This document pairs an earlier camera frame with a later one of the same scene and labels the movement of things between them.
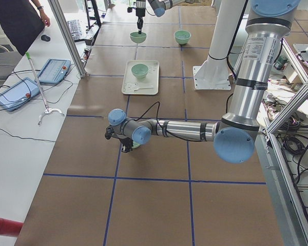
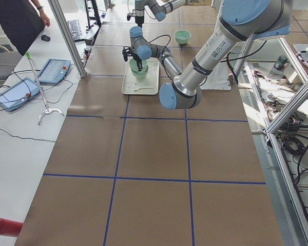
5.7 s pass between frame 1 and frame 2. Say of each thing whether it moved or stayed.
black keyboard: stayed
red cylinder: stayed
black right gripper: stayed
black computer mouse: stayed
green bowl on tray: stayed
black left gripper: moved
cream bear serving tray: stayed
